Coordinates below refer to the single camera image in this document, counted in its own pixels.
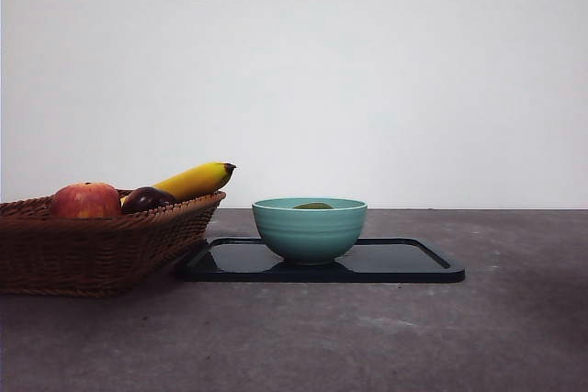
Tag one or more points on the green avocado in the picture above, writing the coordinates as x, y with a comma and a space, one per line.
313, 206

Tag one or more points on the teal ceramic bowl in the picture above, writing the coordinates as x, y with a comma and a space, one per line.
310, 236

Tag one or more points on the yellow banana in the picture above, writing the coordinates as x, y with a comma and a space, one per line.
193, 181

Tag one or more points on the black rectangular tray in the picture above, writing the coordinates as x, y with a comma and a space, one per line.
404, 265

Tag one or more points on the dark purple plum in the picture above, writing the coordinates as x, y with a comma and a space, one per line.
147, 200

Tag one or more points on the red apple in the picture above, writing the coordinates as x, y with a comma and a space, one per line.
87, 199

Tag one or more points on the brown wicker basket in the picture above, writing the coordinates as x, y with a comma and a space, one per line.
92, 254

